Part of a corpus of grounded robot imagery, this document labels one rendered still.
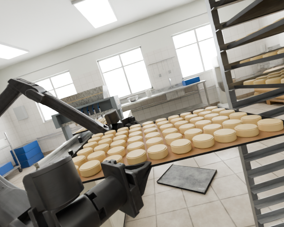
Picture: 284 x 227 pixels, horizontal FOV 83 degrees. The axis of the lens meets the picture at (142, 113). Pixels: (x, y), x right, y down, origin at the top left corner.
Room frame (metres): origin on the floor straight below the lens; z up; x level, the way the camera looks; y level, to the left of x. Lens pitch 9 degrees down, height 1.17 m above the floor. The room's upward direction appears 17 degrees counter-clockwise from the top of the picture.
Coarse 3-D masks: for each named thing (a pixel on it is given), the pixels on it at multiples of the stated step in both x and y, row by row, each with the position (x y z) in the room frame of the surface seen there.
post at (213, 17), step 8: (208, 0) 0.74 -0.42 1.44; (208, 8) 0.75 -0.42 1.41; (208, 16) 0.77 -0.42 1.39; (216, 16) 0.74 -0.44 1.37; (216, 32) 0.74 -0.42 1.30; (216, 40) 0.75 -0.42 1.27; (216, 48) 0.76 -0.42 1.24; (224, 56) 0.74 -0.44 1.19; (224, 64) 0.74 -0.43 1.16; (224, 72) 0.74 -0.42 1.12; (224, 80) 0.75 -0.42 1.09; (232, 80) 0.74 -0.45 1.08; (224, 88) 0.77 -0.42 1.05; (232, 96) 0.74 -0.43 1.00; (240, 152) 0.75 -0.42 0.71; (248, 168) 0.74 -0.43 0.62; (248, 184) 0.75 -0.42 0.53; (248, 192) 0.76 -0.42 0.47; (256, 208) 0.74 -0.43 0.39; (256, 216) 0.74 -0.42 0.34; (256, 224) 0.76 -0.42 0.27
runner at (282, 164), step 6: (276, 162) 0.74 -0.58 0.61; (282, 162) 0.74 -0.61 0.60; (252, 168) 0.74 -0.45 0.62; (258, 168) 0.74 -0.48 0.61; (264, 168) 0.74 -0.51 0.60; (270, 168) 0.73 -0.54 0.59; (276, 168) 0.72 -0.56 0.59; (282, 168) 0.71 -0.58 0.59; (252, 174) 0.73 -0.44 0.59; (258, 174) 0.72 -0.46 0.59; (264, 174) 0.71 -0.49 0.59
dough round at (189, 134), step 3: (189, 129) 0.46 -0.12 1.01; (192, 129) 0.45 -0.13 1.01; (195, 129) 0.45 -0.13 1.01; (198, 129) 0.44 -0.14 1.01; (186, 132) 0.44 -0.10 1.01; (189, 132) 0.43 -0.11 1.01; (192, 132) 0.43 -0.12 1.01; (195, 132) 0.42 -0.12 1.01; (198, 132) 0.42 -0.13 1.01; (201, 132) 0.42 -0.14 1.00; (186, 135) 0.43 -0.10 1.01; (189, 135) 0.42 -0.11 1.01; (192, 135) 0.42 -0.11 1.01; (195, 135) 0.42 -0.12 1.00; (186, 138) 0.43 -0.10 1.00; (189, 138) 0.42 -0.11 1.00
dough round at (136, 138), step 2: (134, 136) 0.52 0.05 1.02; (136, 136) 0.52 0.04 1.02; (138, 136) 0.51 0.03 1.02; (140, 136) 0.51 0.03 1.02; (130, 138) 0.51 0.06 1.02; (132, 138) 0.51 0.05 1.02; (134, 138) 0.50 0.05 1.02; (136, 138) 0.50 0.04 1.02; (138, 138) 0.49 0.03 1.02; (140, 138) 0.49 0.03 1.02; (128, 140) 0.50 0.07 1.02; (130, 140) 0.49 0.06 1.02; (132, 140) 0.49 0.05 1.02; (134, 140) 0.48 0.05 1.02; (136, 140) 0.48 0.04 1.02; (138, 140) 0.48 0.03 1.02; (140, 140) 0.49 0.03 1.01; (142, 140) 0.50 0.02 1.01; (128, 142) 0.49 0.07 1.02; (130, 142) 0.48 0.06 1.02; (132, 142) 0.48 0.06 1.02; (128, 144) 0.49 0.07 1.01
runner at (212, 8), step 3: (219, 0) 0.74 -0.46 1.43; (234, 0) 0.71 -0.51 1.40; (237, 0) 0.71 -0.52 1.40; (240, 0) 0.73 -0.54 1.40; (243, 0) 0.74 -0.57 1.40; (210, 3) 0.74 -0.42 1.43; (213, 3) 0.74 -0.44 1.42; (216, 3) 0.74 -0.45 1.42; (228, 3) 0.71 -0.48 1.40; (231, 3) 0.72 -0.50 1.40; (234, 3) 0.74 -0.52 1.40; (210, 6) 0.74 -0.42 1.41; (213, 6) 0.74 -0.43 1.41; (216, 6) 0.71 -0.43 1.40; (219, 6) 0.72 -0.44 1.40; (222, 6) 0.73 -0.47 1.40; (213, 9) 0.73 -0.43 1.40
